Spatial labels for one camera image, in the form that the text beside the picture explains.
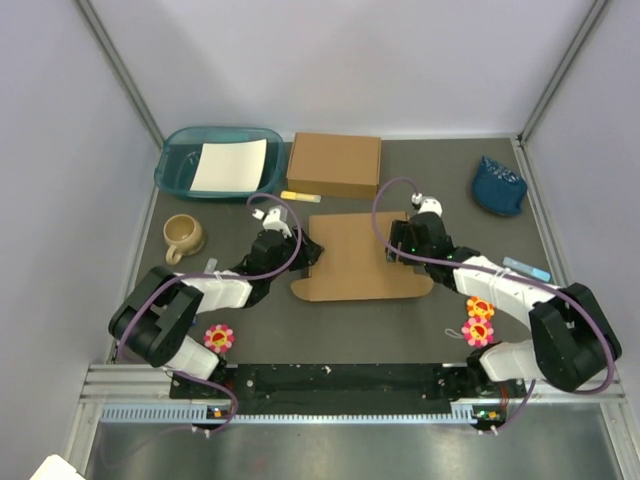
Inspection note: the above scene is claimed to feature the brown cardboard box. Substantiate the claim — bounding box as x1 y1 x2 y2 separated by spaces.
291 213 434 302
286 132 382 200

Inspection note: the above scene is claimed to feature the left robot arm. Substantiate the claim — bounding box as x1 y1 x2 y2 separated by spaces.
108 227 324 397

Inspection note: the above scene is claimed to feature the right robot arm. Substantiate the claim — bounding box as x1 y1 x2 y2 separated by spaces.
386 212 622 396

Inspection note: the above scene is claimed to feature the folded brown cardboard box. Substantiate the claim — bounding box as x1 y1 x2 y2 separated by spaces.
286 132 382 200

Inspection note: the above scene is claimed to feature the yellow white marker pen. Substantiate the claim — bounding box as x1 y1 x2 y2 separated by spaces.
280 190 322 203

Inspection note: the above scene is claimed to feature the grey orange marker pen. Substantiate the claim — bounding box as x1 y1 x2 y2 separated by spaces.
204 258 217 274

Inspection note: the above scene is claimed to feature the dark blue crumpled bag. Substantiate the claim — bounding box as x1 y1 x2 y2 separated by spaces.
471 155 528 217

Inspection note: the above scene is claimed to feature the orange flower toy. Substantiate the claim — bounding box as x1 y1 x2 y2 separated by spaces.
466 296 495 320

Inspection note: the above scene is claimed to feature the white paper sheet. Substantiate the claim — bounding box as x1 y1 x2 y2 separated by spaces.
190 139 268 193

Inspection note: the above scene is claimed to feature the beige ceramic mug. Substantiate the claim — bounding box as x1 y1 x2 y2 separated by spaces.
163 214 206 266

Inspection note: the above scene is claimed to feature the light blue pen right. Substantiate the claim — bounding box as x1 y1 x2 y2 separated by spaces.
502 256 552 283

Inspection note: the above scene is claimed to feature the pink flower toy right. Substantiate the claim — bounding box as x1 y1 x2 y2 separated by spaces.
461 317 494 348

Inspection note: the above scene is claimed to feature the pink flower toy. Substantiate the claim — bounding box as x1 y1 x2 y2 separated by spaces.
203 324 235 354
461 317 494 348

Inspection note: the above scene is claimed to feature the pink flower toy left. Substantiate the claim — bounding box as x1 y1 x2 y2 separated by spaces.
203 324 235 354

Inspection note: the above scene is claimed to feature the teal plastic bin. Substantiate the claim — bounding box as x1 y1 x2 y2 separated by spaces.
154 126 287 200

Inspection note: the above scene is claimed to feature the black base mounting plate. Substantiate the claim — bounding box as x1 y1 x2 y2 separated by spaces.
168 363 531 416

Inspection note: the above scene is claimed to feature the white object bottom corner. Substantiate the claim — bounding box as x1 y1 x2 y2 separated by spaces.
30 454 85 480

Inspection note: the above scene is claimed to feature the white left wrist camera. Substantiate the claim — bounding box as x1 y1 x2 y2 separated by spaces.
251 206 292 238

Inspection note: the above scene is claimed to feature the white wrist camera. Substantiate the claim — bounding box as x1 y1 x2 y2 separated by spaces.
411 193 443 217
251 206 292 238

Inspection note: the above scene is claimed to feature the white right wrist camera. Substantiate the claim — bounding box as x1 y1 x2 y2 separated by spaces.
411 193 443 217

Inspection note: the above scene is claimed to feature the grey slotted cable duct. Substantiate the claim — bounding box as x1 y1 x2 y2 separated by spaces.
100 404 500 425

